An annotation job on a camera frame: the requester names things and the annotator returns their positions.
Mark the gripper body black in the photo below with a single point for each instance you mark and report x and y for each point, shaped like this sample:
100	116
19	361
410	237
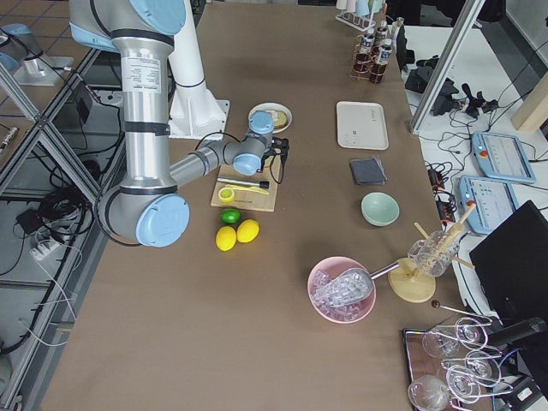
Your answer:
262	169

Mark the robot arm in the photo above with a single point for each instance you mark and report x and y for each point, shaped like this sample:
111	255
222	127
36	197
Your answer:
164	95

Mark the beige serving tray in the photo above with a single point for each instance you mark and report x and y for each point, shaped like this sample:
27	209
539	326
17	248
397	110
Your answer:
361	126

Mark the wine glass rack tray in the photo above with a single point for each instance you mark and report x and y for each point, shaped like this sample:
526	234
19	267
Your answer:
458	353

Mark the wooden cutting board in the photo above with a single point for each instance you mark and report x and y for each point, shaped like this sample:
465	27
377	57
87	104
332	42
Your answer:
244	199

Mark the toast with fried egg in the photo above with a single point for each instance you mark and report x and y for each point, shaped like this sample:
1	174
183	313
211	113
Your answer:
280	119

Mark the white round plate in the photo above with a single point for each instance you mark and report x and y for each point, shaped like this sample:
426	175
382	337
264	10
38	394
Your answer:
273	106

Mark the half lemon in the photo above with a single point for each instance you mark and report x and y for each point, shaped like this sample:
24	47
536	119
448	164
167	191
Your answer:
226	195

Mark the green lime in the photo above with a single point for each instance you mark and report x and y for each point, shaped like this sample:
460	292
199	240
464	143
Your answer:
230	215

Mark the yellow lemon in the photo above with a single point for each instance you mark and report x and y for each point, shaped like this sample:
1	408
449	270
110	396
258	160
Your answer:
225	238
247	231

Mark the grey folded cloth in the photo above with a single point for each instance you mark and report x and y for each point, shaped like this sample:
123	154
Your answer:
368	171

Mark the green ceramic bowl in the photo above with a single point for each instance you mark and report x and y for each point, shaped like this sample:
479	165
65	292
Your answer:
379	209

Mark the pink bowl with ice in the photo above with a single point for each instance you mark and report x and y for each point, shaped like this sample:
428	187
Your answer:
321	274

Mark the bottle in rack middle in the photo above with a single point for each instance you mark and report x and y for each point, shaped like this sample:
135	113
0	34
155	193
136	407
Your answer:
366	43

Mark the bottle in rack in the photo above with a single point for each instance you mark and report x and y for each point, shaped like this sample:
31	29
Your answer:
366	43
383	58
381	33

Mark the metal ice scoop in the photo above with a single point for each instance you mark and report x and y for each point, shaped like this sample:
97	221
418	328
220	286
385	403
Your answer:
354	285

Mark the bottle in rack front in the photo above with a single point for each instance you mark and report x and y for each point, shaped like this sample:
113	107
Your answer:
383	58

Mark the bottle in rack rear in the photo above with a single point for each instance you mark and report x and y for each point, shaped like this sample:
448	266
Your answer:
381	33

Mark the wooden mug tree stand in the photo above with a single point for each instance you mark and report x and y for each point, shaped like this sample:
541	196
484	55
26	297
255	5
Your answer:
408	282

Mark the glass mug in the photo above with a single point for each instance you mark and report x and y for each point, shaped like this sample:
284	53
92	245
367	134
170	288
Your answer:
433	255

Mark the black monitor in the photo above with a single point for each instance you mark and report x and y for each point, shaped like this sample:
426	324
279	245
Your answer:
511	264

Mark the yellow handled knife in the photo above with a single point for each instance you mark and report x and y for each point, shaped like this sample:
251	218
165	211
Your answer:
255	187

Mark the copper wire bottle rack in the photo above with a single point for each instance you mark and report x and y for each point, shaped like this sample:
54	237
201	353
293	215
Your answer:
367	71

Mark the aluminium frame post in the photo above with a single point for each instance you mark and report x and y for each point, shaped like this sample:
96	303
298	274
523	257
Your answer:
464	22

